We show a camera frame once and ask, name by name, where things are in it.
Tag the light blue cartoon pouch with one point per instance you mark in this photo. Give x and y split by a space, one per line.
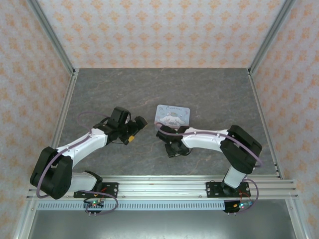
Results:
172 114

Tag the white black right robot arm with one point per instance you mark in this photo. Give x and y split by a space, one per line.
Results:
204 142

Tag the grey metal sheet panel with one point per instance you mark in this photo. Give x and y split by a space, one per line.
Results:
162 225

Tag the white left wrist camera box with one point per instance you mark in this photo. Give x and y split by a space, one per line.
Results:
128 120

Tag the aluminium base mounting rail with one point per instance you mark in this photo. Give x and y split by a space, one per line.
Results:
162 186

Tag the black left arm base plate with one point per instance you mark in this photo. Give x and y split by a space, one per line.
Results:
112 189

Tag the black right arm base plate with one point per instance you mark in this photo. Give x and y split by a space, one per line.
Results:
211 189

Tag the aluminium table side rail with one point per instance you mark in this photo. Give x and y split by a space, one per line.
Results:
62 117
264 119

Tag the aluminium frame post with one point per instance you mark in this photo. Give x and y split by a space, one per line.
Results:
271 35
49 32

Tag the aluminium frame leg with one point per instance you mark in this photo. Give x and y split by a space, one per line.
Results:
296 221
23 221

